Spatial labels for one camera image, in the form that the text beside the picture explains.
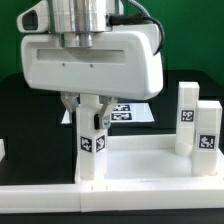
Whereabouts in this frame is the white desk top tray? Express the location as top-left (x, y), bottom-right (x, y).
top-left (73, 133), bottom-right (224, 185)

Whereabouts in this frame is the white front guide rail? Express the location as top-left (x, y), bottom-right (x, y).
top-left (0, 181), bottom-right (224, 214)

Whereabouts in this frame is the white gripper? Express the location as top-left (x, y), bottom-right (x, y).
top-left (21, 24), bottom-right (163, 130)

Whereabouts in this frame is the white block left edge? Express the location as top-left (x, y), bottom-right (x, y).
top-left (0, 139), bottom-right (5, 162)

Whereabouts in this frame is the white marker paper sheet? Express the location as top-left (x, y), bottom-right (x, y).
top-left (61, 102), bottom-right (155, 125)

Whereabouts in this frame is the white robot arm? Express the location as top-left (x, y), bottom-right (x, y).
top-left (17, 0), bottom-right (165, 129)

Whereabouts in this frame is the grey cable on wrist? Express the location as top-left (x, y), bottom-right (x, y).
top-left (109, 0), bottom-right (166, 56)

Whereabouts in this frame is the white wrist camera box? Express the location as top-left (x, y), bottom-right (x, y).
top-left (17, 0), bottom-right (50, 33)

